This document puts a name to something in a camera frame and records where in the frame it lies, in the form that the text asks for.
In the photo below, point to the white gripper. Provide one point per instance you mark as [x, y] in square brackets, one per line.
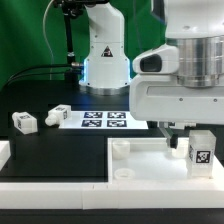
[159, 98]

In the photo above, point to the white square tabletop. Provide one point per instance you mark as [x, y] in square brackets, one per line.
[151, 159]

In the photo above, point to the fiducial marker sheet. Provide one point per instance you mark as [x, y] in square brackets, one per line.
[102, 120]

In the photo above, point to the white fence wall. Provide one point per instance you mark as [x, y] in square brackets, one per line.
[113, 194]

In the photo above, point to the black camera stand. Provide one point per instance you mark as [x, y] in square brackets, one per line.
[72, 9]

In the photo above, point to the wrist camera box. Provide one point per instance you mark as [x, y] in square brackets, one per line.
[162, 60]

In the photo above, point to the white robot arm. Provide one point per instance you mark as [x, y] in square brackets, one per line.
[181, 83]

